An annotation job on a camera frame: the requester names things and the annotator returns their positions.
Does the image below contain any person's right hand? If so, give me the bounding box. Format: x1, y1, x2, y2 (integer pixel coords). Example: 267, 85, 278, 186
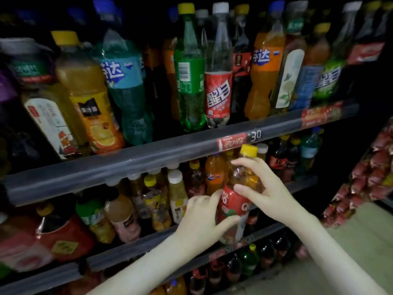
230, 157, 308, 228

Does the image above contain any person's left hand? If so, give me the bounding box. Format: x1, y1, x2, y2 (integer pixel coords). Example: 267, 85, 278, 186
174, 189, 242, 259

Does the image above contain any red label yellow-cap bottle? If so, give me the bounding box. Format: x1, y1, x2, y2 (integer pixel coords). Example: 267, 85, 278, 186
218, 144, 262, 246

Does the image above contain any drinks shelf unit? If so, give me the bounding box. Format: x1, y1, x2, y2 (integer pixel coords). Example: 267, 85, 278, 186
0, 0, 393, 295

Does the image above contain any person's right forearm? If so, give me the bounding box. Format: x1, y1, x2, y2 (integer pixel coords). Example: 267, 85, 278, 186
289, 209, 393, 295

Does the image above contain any person's left forearm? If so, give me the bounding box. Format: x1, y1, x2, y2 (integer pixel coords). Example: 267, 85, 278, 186
89, 236, 203, 295

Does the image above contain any red shelf label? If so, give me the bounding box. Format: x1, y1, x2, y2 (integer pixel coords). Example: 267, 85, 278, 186
301, 102, 345, 128
217, 133, 248, 152

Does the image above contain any digital price tag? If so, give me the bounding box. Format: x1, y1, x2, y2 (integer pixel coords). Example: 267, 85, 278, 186
247, 129, 265, 144

